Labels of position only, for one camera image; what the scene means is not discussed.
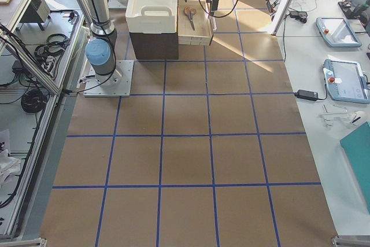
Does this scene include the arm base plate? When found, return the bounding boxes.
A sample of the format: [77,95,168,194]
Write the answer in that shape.
[83,60,134,97]

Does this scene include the lower teach pendant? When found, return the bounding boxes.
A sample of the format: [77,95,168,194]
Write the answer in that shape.
[323,59,369,104]

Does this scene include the teal board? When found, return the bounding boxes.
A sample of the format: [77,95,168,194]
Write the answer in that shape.
[340,121,369,207]

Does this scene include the white drawer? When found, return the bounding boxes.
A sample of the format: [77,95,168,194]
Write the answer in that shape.
[177,0,213,46]

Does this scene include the upper teach pendant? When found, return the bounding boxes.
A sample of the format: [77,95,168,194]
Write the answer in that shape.
[316,17,362,47]

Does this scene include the black power adapter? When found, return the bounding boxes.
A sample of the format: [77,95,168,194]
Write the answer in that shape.
[294,90,319,101]

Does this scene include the teach pendant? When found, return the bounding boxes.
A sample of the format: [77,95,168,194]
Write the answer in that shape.
[323,59,369,104]
[316,17,362,47]

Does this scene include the grey electronics box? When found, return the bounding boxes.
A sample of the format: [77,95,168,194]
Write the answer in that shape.
[20,0,51,31]

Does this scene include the orange handled scissors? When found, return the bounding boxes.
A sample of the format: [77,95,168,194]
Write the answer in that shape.
[184,6,197,31]

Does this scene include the dark wooden drawer cabinet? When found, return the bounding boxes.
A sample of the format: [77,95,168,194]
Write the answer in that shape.
[129,32,179,60]

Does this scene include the coiled black cable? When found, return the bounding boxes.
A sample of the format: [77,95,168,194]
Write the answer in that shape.
[20,89,47,114]

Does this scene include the white plastic tray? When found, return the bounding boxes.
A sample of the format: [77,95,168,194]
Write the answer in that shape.
[125,0,177,34]

